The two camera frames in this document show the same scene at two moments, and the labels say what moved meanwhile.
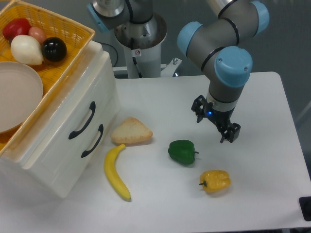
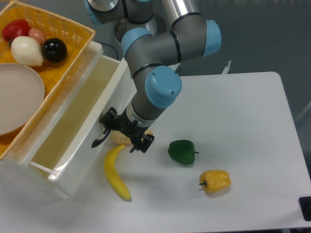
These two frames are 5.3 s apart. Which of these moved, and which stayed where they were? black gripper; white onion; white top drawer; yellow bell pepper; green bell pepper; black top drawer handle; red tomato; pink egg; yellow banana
Moved: black top drawer handle; black gripper; white top drawer
Stayed: green bell pepper; pink egg; yellow banana; yellow bell pepper; white onion; red tomato
